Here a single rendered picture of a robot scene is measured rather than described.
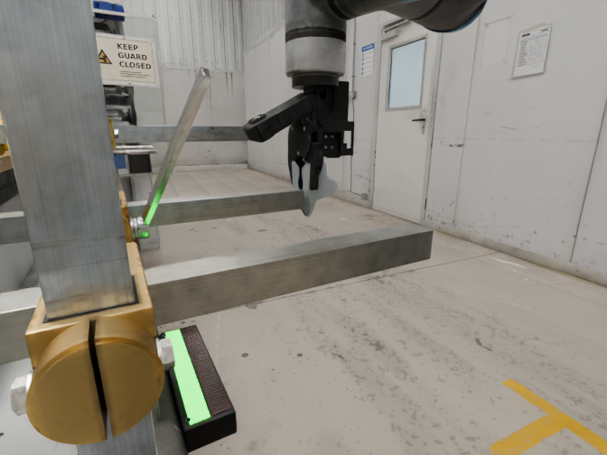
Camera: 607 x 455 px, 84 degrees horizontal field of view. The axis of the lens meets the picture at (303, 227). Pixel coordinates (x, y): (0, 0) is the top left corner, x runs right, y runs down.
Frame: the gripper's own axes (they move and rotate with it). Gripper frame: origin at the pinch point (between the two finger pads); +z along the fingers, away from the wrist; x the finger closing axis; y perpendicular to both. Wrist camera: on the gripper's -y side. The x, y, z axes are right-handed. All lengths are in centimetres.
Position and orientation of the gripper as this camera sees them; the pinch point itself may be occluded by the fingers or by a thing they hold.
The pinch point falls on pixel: (303, 208)
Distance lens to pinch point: 56.0
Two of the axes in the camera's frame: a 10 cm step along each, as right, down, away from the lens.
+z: 0.0, 9.6, 2.7
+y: 8.8, -1.3, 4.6
